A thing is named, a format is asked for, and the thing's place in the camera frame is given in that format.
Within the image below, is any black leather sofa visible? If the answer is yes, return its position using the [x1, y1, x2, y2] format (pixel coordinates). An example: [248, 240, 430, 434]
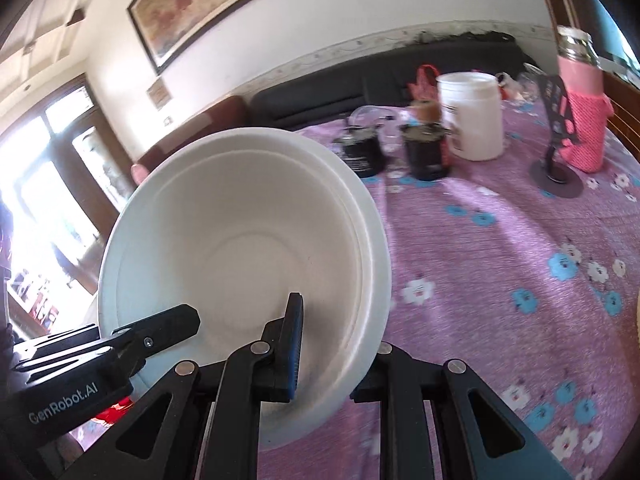
[248, 32, 536, 131]

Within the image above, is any maroon armchair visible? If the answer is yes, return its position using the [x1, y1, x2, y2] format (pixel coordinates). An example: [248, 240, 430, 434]
[130, 96, 250, 185]

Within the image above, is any white plastic jar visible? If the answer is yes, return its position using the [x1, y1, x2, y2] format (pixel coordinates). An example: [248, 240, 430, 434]
[437, 72, 504, 162]

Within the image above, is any black phone stand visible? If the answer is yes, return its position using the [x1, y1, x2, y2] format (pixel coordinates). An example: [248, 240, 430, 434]
[529, 74, 584, 200]

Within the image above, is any large red flower plate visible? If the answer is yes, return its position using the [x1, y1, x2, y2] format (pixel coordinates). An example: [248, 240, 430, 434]
[94, 396, 134, 426]

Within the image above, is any white bowl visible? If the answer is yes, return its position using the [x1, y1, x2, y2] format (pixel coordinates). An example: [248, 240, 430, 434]
[96, 127, 392, 448]

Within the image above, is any red plastic bag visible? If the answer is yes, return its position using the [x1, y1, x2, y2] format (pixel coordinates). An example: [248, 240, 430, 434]
[408, 64, 440, 104]

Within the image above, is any small wall plaque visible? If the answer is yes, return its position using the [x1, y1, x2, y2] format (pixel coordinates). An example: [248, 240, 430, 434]
[146, 77, 171, 110]

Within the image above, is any wooden door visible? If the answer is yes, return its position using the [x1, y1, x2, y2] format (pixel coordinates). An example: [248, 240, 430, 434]
[1, 75, 134, 336]

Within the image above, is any pink sleeved thermos bottle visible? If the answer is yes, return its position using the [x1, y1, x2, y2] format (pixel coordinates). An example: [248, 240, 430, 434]
[558, 25, 613, 174]

